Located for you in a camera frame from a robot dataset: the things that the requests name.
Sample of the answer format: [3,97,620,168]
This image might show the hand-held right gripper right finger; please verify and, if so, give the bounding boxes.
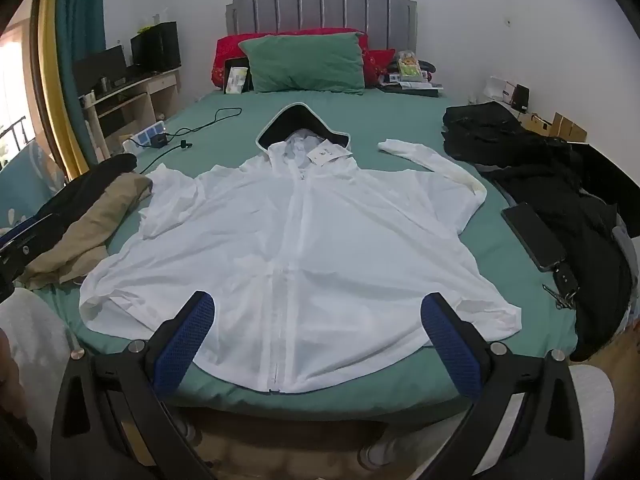
[420,292,586,480]

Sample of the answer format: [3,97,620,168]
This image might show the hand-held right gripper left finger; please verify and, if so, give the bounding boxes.
[52,290,217,480]

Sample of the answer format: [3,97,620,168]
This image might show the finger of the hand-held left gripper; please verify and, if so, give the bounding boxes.
[0,214,63,281]

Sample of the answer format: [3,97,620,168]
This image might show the white hooded jacket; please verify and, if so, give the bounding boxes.
[77,102,523,393]

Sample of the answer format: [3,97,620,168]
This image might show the person's left forearm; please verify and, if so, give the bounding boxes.
[0,327,23,411]

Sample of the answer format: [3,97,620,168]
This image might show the pile of black clothes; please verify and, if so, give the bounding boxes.
[441,101,633,363]

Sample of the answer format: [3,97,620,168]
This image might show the khaki pants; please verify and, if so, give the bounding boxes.
[20,172,153,291]

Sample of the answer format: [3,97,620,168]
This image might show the white cloth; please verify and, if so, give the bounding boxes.
[0,287,81,461]

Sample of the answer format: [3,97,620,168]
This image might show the black garment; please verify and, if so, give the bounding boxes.
[35,154,138,226]

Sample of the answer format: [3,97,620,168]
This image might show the black key pouch with keys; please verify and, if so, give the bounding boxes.
[542,265,581,311]

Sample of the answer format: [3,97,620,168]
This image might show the smartphone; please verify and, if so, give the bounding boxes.
[501,201,568,273]

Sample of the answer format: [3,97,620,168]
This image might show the light grey cloth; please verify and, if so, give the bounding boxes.
[569,364,617,480]

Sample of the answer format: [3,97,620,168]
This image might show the white power strip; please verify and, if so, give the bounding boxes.
[122,122,168,153]

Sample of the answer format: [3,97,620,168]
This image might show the yellow curtain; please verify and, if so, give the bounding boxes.
[37,0,101,176]

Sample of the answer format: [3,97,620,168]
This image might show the wooden computer desk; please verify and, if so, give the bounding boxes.
[82,67,181,161]

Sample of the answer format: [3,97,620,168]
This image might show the black monitor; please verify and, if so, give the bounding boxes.
[72,45,128,96]

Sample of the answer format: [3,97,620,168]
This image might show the grey garment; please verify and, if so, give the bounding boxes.
[610,215,636,281]

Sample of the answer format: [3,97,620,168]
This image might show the teal curtain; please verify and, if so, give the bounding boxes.
[52,0,110,111]

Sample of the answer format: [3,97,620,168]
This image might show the black computer case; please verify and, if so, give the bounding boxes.
[131,21,182,73]

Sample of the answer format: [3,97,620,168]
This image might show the black panel with white edge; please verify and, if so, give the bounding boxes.
[570,142,640,238]

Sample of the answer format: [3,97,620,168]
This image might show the cardboard box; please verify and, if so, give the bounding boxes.
[530,112,557,139]
[552,112,588,143]

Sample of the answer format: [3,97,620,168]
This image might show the white box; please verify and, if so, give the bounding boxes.
[487,76,518,103]

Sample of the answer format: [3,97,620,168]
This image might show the white tissue pack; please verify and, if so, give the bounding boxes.
[225,66,249,93]

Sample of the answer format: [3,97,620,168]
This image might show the large red pillow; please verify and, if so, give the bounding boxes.
[210,27,371,88]

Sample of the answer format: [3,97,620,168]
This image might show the yellow green snack bag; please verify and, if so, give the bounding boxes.
[397,50,418,81]

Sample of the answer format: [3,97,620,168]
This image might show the small red pillow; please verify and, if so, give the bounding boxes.
[362,50,398,88]

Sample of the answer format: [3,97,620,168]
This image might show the green pillow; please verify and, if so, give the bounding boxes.
[238,32,367,96]

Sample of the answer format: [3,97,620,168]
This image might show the grey padded headboard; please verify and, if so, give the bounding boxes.
[226,0,418,51]

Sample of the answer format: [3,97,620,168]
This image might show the black cable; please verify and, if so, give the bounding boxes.
[135,141,195,174]
[167,107,243,137]

